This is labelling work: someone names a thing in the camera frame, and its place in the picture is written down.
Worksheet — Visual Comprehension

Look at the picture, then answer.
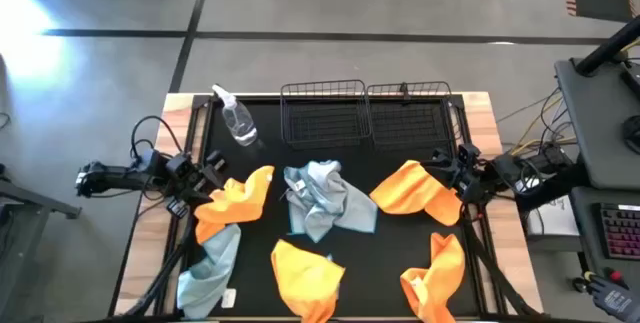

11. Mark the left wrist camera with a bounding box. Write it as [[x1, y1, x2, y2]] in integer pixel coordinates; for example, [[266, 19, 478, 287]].
[[165, 152, 194, 182]]

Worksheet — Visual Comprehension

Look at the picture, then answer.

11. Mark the backlit black keyboard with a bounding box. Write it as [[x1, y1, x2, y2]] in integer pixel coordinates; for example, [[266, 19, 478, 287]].
[[594, 202, 640, 260]]

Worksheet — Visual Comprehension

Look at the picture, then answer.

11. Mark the grey metal bench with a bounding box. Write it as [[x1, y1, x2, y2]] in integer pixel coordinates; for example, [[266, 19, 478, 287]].
[[0, 162, 82, 323]]

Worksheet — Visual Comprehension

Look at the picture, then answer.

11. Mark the clear plastic spray bottle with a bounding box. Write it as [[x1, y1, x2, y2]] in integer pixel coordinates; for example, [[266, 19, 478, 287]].
[[211, 83, 260, 148]]

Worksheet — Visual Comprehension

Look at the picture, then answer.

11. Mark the person's gloved hand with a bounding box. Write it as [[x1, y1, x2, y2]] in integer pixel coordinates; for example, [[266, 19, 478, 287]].
[[584, 275, 640, 323]]

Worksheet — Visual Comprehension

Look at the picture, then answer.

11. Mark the white box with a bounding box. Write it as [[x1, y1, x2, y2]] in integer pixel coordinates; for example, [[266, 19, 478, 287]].
[[519, 177, 581, 238]]

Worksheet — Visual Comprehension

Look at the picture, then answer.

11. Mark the black pole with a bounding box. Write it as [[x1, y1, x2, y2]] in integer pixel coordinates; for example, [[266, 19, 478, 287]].
[[574, 15, 640, 77]]

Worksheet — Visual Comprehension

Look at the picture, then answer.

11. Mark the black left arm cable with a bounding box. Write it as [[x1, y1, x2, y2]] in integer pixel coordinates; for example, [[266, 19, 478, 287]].
[[130, 115, 184, 164]]

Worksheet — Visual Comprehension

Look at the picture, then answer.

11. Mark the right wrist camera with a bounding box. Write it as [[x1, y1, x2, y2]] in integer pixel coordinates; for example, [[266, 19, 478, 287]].
[[457, 142, 482, 164]]

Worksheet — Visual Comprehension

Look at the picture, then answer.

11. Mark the black wire basket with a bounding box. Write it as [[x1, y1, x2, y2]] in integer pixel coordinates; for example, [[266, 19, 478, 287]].
[[367, 80, 457, 152], [279, 79, 372, 150]]

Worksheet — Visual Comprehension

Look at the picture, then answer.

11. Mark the grey desk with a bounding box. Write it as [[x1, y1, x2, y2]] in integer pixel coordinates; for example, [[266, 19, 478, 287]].
[[553, 57, 640, 314]]

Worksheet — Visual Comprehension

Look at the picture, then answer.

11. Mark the black diagonal frame strut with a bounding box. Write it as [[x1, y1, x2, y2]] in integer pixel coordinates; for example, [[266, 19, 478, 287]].
[[459, 207, 539, 317], [122, 212, 199, 317]]

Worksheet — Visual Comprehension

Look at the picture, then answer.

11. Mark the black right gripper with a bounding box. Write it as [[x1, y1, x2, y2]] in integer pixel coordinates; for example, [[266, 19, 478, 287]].
[[421, 147, 489, 205]]

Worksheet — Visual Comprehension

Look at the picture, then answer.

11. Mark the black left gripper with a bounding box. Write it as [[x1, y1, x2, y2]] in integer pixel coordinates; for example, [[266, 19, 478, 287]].
[[166, 150, 230, 219]]

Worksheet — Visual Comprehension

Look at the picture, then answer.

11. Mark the orange microfiber towel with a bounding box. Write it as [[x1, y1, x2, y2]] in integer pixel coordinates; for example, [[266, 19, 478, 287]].
[[399, 231, 467, 323], [270, 238, 347, 323], [369, 159, 464, 228], [193, 164, 276, 246]]

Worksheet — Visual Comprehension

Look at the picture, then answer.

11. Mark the grey-blue microfiber towel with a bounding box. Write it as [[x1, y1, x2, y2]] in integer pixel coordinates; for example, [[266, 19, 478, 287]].
[[176, 222, 243, 320], [283, 159, 379, 244]]

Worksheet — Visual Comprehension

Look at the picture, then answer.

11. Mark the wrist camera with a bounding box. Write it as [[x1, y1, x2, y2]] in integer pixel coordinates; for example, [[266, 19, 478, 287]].
[[457, 142, 482, 164], [165, 152, 194, 182]]

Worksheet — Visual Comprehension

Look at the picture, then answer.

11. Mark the black table mat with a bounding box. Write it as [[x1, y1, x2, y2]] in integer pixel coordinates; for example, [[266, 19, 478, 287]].
[[202, 96, 481, 318]]

